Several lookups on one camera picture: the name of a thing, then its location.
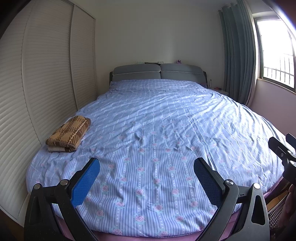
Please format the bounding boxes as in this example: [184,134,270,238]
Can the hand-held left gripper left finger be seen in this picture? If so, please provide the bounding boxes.
[24,158,100,241]

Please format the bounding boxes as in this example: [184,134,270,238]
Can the white nightstand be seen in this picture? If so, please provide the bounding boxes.
[214,87,230,97]

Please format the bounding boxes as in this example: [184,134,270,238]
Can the purple bed sheet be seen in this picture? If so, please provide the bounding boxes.
[54,176,286,241]

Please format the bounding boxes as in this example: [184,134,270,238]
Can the blue floral striped duvet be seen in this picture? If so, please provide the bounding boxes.
[25,79,286,235]

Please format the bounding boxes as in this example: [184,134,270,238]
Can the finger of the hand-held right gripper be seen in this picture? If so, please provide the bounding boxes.
[286,133,296,151]
[268,137,296,163]

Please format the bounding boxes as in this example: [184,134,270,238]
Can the grey-blue curtain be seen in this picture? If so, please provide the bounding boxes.
[218,0,259,106]

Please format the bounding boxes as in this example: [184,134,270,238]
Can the window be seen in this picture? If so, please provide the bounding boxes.
[253,16,296,90]

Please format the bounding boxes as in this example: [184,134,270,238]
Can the dark wicker chair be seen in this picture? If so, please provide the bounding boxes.
[266,199,287,232]

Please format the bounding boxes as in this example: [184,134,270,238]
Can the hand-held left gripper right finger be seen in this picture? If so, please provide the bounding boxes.
[193,158,270,241]

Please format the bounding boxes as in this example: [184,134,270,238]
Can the brown patterned blanket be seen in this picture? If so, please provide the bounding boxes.
[45,115,91,153]

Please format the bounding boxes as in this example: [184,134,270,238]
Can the grey padded headboard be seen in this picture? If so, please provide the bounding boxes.
[109,64,208,88]

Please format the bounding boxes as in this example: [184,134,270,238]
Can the white louvered wardrobe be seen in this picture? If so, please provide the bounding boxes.
[0,0,97,220]

